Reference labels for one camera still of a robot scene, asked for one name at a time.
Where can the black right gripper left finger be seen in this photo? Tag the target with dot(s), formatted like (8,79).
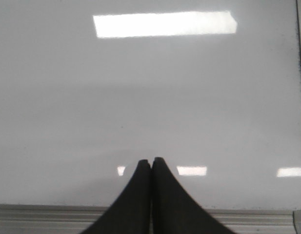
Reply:
(130,213)

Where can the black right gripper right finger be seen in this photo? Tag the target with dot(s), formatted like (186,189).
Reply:
(174,211)

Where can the white whiteboard with aluminium frame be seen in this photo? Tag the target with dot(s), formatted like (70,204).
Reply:
(90,87)

